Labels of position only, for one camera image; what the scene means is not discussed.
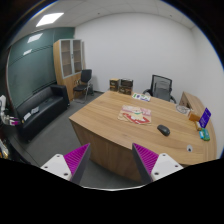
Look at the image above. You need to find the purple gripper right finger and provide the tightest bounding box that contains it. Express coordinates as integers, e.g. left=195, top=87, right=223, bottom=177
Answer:
left=132, top=143, right=182, bottom=184

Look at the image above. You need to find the dark cardboard box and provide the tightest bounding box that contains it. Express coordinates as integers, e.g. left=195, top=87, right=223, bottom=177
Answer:
left=109, top=78, right=120, bottom=92
left=119, top=79, right=133, bottom=95

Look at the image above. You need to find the green white small packet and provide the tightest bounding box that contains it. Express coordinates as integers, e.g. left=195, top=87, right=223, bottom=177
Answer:
left=199, top=128, right=210, bottom=141

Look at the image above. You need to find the black computer mouse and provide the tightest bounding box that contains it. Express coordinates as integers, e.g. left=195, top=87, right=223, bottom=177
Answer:
left=157, top=125, right=170, bottom=136

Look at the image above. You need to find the small white round object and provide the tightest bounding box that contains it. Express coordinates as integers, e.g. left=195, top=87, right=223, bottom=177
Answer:
left=186, top=145, right=193, bottom=152

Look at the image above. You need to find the wooden office desk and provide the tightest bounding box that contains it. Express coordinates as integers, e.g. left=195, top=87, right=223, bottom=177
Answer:
left=70, top=91, right=217, bottom=181

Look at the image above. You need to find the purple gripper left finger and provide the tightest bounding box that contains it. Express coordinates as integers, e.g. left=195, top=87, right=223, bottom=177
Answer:
left=41, top=144, right=91, bottom=185

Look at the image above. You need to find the pink cartoon mouse pad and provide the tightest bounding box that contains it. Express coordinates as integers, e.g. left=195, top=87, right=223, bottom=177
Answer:
left=118, top=105, right=152, bottom=125

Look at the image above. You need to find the dark cardboard box right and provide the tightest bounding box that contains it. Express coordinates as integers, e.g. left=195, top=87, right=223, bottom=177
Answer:
left=119, top=79, right=133, bottom=95

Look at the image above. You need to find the dark cardboard box left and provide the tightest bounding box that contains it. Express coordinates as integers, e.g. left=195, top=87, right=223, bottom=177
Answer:
left=109, top=78, right=120, bottom=92

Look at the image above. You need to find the white green sticker sheet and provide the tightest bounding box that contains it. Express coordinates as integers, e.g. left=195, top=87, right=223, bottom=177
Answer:
left=132, top=93, right=151, bottom=102

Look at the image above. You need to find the wooden glass-door cabinet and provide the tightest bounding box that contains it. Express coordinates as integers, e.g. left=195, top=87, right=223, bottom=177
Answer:
left=53, top=39, right=84, bottom=101

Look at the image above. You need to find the orange small box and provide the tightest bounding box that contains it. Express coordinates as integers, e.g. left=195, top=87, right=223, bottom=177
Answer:
left=188, top=113, right=200, bottom=121

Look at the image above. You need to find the black visitor chair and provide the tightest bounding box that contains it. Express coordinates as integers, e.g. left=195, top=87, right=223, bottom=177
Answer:
left=73, top=69, right=92, bottom=103

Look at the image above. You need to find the white ceiling light panel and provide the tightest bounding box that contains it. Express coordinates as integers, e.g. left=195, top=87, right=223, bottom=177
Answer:
left=37, top=13, right=62, bottom=27

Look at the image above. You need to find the wooden side return desk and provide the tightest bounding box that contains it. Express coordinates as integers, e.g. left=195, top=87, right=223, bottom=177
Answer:
left=179, top=92, right=205, bottom=116

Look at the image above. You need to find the round white coaster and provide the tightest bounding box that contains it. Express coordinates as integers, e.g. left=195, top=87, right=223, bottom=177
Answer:
left=176, top=105, right=190, bottom=114

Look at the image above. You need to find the black leather sofa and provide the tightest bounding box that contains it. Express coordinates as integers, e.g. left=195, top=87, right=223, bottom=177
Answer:
left=16, top=84, right=70, bottom=141

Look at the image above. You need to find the grey mesh office chair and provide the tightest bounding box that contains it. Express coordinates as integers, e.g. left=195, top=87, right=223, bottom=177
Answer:
left=143, top=74, right=176, bottom=102

